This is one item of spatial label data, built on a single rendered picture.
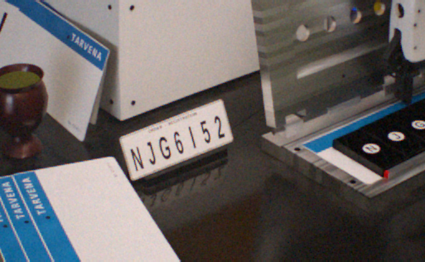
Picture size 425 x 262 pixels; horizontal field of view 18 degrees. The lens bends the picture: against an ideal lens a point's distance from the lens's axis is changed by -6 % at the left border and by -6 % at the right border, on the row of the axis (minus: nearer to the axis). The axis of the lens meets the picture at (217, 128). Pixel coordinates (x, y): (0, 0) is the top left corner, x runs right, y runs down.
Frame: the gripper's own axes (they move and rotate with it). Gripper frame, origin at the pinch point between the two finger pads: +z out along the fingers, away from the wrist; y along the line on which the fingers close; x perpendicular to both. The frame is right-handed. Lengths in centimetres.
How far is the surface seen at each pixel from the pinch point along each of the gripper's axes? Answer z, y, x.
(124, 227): -5, -58, -11
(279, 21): -13.2, -21.7, 5.6
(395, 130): 1.1, -11.2, -6.1
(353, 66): -3.9, -10.0, 3.8
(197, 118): -1.0, -31.6, 9.8
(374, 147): 0.9, -16.7, -7.6
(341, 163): 2.1, -21.5, -6.3
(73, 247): -5, -65, -10
